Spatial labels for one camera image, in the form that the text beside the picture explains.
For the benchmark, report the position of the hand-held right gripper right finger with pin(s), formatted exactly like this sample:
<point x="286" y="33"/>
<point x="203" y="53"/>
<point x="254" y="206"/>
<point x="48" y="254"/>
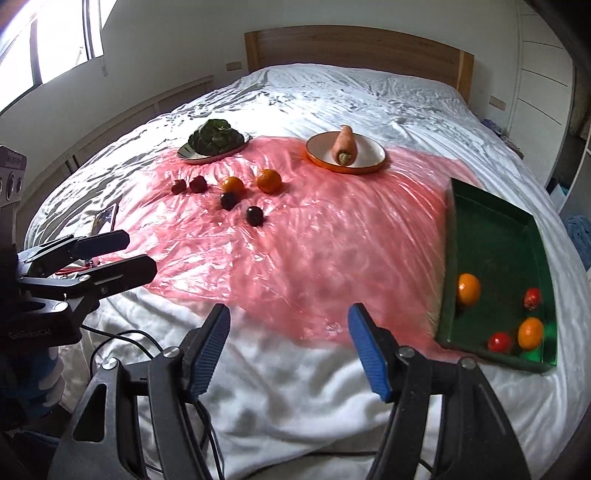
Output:
<point x="369" y="355"/>

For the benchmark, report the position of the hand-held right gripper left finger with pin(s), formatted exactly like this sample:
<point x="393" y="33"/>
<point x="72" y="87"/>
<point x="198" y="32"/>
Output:
<point x="210" y="355"/>

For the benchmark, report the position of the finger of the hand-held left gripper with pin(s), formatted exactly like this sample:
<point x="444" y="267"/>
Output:
<point x="124" y="272"/>
<point x="92" y="244"/>

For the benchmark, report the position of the small red apple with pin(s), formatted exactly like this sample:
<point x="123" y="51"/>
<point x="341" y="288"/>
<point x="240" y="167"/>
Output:
<point x="500" y="341"/>
<point x="198" y="183"/>
<point x="532" y="297"/>
<point x="178" y="186"/>

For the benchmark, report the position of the orange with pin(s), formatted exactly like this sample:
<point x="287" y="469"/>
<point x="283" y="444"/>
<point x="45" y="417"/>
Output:
<point x="530" y="333"/>
<point x="269" y="180"/>
<point x="468" y="289"/>
<point x="232" y="185"/>

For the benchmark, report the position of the dark purple plum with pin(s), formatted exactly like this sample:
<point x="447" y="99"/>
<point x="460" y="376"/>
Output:
<point x="228" y="201"/>
<point x="254" y="215"/>

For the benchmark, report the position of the green rectangular tray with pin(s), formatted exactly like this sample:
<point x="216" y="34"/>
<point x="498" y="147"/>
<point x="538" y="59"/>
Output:
<point x="494" y="240"/>

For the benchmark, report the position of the person's left hand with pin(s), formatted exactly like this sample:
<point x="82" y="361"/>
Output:
<point x="27" y="374"/>

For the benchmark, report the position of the smartphone in red case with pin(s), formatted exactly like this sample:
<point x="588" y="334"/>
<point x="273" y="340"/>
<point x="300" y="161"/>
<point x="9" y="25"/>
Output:
<point x="105" y="217"/>

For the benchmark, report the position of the pink plastic sheet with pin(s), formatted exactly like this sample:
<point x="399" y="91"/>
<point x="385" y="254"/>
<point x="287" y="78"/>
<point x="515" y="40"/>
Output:
<point x="300" y="258"/>

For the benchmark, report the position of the patterned round plate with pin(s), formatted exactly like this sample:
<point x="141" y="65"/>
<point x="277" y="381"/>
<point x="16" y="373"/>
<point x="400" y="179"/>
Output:
<point x="194" y="155"/>

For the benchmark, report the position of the wooden radiator cover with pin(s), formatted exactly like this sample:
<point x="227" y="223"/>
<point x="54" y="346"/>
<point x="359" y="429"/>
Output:
<point x="138" y="110"/>

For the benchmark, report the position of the leafy green vegetable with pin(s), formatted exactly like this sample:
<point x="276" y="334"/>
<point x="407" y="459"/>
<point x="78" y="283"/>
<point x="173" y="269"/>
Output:
<point x="217" y="136"/>

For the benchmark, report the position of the window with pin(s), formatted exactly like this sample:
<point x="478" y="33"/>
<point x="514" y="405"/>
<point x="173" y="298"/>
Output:
<point x="55" y="46"/>

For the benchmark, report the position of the orange oval dish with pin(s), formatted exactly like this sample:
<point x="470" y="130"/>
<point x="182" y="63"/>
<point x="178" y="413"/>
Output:
<point x="369" y="152"/>

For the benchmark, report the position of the carrot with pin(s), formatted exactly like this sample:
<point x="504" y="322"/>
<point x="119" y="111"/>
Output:
<point x="344" y="143"/>

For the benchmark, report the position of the blue cloth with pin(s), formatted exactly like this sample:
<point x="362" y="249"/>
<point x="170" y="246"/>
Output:
<point x="579" y="240"/>

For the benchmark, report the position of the bed with white sheet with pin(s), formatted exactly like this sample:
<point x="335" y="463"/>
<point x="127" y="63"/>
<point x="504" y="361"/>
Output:
<point x="323" y="92"/>

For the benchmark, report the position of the wooden headboard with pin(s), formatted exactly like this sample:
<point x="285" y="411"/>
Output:
<point x="351" y="50"/>

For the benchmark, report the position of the white wardrobe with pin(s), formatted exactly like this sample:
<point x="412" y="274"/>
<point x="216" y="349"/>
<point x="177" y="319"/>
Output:
<point x="540" y="69"/>

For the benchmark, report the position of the wall socket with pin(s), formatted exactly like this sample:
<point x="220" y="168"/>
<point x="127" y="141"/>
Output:
<point x="497" y="103"/>
<point x="233" y="65"/>

